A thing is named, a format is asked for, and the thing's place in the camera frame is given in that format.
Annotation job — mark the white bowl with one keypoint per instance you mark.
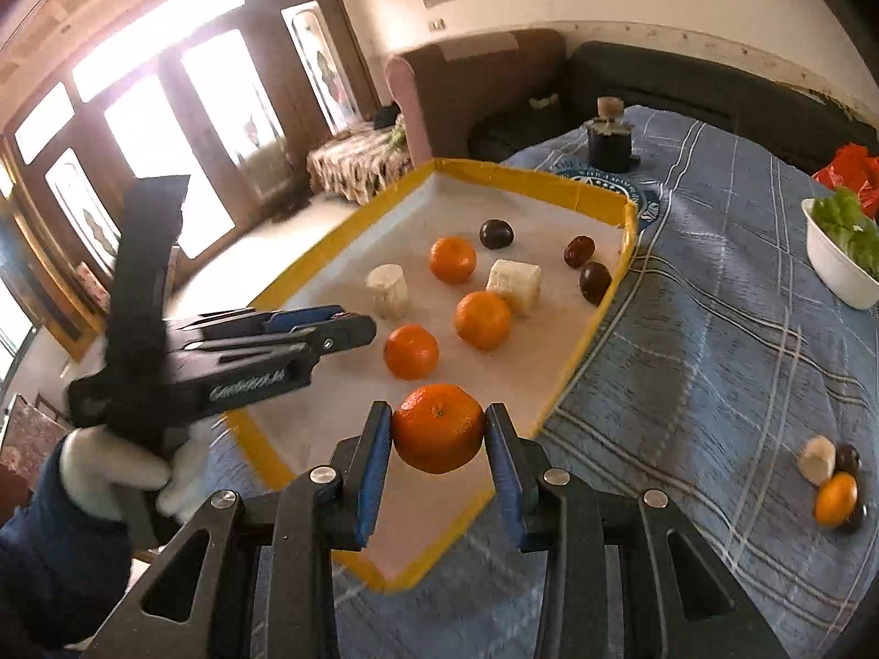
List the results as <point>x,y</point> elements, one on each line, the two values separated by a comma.
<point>838,268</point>

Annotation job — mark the dark purple plum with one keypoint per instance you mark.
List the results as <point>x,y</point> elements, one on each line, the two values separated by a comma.
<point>595,282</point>
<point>848,456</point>
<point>496,234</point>
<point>855,519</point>

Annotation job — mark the green cloth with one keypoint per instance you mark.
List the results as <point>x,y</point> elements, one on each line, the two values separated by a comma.
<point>397,134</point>

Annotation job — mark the wooden glass door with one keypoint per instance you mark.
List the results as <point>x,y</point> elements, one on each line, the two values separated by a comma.
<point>261,82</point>

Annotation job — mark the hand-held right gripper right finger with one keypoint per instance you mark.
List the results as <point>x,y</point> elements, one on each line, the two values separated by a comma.
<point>505,473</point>

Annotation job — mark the white tray with yellow rim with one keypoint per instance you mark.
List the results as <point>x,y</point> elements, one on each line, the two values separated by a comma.
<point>329,419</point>

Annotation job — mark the black sofa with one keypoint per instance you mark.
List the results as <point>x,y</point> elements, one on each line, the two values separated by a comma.
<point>687,79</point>

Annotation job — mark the small patterned side table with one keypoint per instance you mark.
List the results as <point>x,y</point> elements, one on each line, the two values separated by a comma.
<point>357,165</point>

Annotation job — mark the yellowish tangerine with stem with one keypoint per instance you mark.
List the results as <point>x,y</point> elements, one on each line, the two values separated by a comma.
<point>836,500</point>

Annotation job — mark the black clamp with wooden knob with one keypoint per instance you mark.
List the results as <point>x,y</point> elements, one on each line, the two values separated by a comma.
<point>610,147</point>

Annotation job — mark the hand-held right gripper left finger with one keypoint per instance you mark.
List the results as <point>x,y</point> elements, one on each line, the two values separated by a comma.
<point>374,473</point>

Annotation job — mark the person's left hand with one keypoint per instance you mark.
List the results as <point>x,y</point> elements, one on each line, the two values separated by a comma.
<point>103,467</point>

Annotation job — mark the red jujube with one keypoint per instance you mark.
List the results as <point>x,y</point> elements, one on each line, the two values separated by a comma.
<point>578,251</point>

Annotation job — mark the small white object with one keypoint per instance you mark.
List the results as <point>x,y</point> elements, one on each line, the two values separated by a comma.
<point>544,101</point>

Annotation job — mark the orange tangerine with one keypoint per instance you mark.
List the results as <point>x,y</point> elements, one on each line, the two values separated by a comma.
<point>483,319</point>
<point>410,351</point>
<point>438,428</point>
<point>452,259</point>

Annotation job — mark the brown armchair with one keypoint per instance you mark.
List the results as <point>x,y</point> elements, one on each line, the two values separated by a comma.
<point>467,96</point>

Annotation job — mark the black bag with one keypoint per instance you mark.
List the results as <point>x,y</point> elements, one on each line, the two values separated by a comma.
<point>386,117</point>

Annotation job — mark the red plastic bag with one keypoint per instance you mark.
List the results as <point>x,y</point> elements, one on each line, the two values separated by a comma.
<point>855,168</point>

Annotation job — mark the person's left forearm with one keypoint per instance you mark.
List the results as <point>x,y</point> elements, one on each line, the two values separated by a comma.
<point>48,563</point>

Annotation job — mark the green lettuce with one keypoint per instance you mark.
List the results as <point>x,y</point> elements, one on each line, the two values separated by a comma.
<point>848,216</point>

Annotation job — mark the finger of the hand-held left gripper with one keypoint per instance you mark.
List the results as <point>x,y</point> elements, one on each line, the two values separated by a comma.
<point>302,317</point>
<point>336,338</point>

